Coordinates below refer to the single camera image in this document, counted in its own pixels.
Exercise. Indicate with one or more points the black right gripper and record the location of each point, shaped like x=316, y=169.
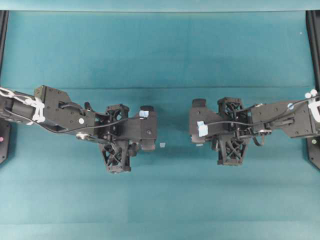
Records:
x=233, y=143

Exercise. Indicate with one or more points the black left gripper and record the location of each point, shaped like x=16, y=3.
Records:
x=116, y=149

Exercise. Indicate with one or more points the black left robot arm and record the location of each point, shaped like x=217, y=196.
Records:
x=53, y=110

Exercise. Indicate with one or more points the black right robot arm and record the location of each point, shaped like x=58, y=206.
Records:
x=298, y=119

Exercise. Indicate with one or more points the teal table cloth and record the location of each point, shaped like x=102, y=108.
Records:
x=55, y=187

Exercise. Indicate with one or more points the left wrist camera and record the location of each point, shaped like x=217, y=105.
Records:
x=142, y=128

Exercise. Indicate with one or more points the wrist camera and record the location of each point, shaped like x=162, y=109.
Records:
x=142, y=128
x=201, y=122

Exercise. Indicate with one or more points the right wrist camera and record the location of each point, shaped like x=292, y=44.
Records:
x=201, y=122

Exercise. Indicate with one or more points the right black base frame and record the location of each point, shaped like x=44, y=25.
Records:
x=313, y=30

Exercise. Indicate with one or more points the black base frame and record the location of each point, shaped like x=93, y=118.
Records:
x=5, y=126
x=313, y=30

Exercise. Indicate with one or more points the left black base frame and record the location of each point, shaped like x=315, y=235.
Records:
x=5, y=126

